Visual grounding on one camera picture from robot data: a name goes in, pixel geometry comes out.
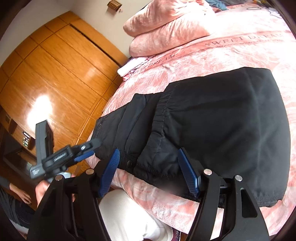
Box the black padded pants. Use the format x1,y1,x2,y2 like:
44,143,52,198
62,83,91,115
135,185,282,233
92,67,290,207

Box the wooden wardrobe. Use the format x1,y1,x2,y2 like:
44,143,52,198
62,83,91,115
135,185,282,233
0,10,129,176

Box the folded white pink towel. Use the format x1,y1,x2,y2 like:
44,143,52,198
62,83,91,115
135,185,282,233
117,56,151,77

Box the pink Sweet Dream bedspread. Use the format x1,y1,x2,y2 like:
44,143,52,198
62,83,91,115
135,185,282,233
102,4,295,235

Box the blue garment on bed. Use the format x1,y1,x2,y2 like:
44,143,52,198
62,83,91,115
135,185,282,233
206,0,234,11

